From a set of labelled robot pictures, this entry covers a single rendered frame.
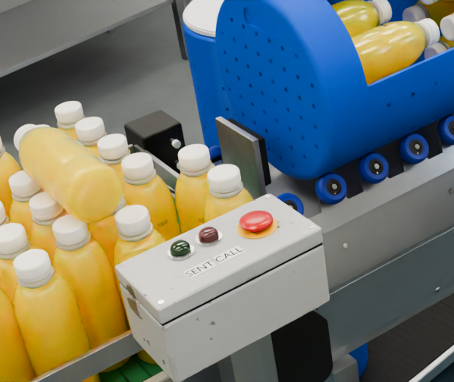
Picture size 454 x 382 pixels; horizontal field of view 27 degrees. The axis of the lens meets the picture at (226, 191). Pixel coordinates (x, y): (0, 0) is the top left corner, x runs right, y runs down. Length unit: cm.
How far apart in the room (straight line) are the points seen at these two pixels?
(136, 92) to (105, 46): 59
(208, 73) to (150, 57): 263
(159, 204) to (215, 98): 60
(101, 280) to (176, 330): 18
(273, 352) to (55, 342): 29
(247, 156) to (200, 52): 46
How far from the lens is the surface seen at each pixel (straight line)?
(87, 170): 106
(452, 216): 146
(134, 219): 107
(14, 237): 110
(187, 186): 118
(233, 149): 135
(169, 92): 399
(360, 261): 137
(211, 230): 100
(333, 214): 134
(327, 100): 122
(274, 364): 123
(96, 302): 112
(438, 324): 234
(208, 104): 179
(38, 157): 113
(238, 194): 113
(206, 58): 174
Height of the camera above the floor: 166
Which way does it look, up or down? 31 degrees down
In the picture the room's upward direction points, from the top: 10 degrees counter-clockwise
